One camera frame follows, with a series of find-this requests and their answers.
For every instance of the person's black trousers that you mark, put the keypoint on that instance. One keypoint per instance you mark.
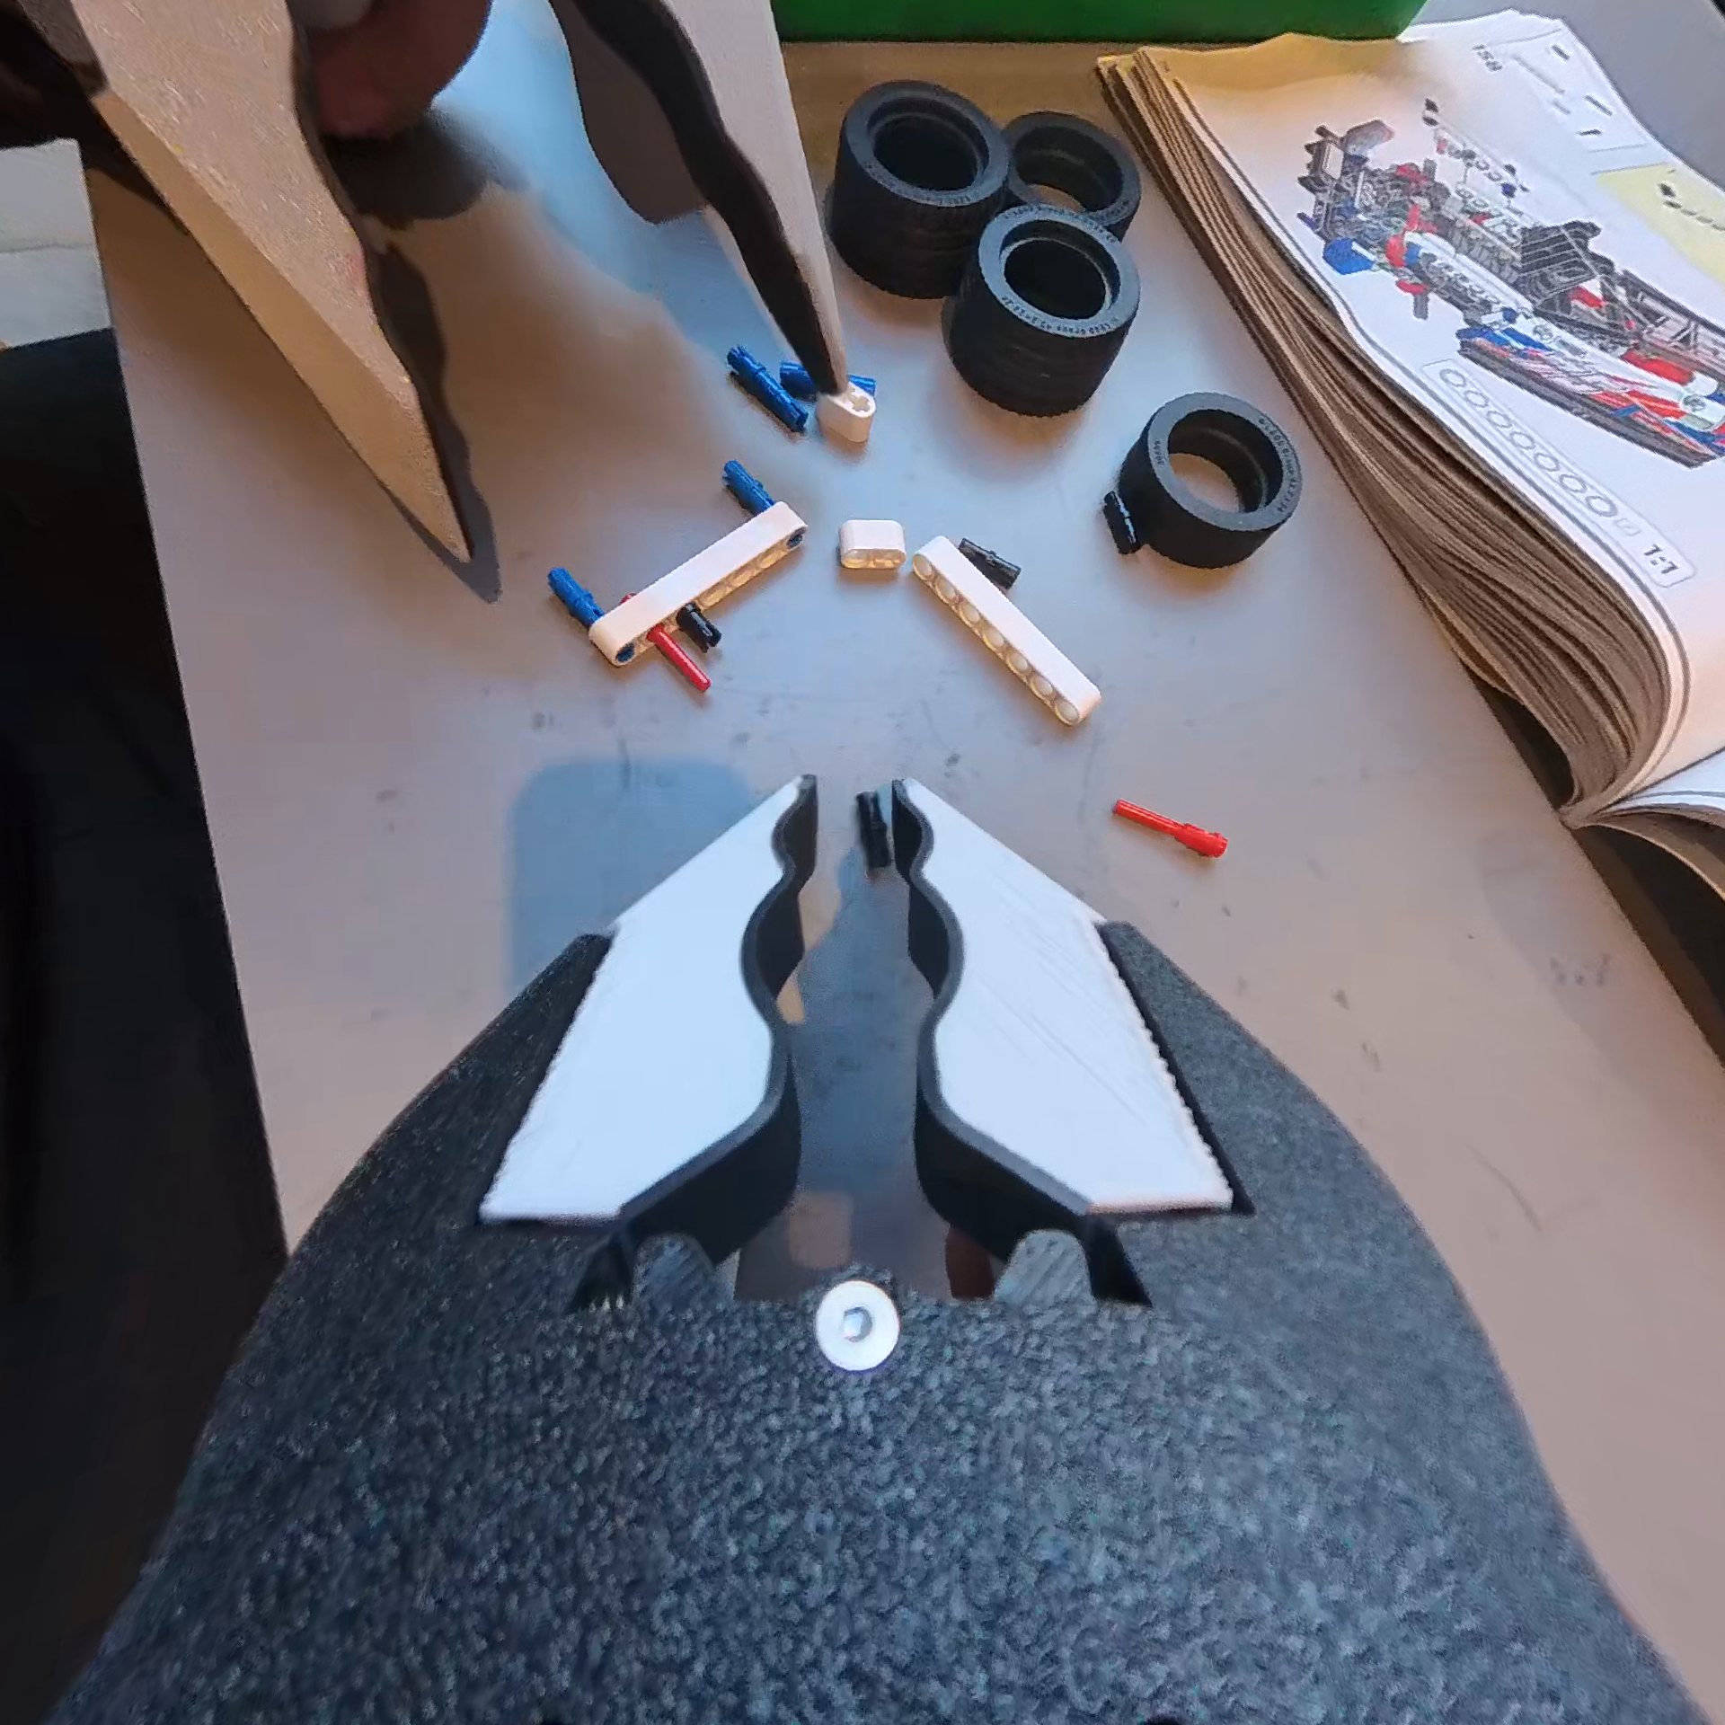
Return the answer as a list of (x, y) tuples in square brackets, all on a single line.
[(107, 807)]

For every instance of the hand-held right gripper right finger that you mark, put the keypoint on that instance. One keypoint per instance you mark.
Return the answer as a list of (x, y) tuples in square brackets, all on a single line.
[(1052, 1066)]

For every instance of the black rubber toy tire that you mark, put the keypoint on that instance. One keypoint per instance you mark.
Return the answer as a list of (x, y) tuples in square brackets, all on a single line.
[(1118, 177), (980, 367), (864, 224), (1158, 513)]

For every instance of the person's left hand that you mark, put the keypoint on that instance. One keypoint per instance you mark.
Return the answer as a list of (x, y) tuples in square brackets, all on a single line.
[(388, 67)]

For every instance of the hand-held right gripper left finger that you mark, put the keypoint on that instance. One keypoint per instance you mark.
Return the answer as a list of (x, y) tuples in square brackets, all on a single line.
[(643, 1066)]

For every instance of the black toy connector pin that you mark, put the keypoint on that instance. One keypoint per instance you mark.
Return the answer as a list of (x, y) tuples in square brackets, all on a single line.
[(871, 829), (989, 564), (698, 626), (1119, 523)]

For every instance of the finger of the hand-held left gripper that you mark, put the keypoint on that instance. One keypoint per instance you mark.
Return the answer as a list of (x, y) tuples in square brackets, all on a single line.
[(245, 204), (771, 135)]

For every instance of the open instruction booklet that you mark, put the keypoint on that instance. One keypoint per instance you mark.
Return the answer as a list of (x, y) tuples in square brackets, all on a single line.
[(1488, 204)]

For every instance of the short white toy beam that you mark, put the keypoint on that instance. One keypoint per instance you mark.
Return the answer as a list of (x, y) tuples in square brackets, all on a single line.
[(871, 546)]

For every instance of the grey desk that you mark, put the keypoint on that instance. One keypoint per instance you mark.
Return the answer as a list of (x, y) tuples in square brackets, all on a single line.
[(1346, 941)]

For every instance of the white toy beam with pins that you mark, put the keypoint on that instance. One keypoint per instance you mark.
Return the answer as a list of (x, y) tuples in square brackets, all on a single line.
[(698, 586)]

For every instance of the long white toy beam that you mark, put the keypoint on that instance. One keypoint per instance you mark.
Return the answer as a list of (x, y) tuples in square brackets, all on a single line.
[(1001, 632)]

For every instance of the red toy axle pin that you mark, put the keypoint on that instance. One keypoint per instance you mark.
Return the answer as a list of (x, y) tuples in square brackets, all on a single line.
[(1167, 824), (684, 666)]

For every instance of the green plastic box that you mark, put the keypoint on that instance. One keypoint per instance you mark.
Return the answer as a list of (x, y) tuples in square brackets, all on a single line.
[(1079, 13)]

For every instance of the white toy axle connector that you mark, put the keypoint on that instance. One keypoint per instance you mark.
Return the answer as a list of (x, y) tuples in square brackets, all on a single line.
[(851, 421)]

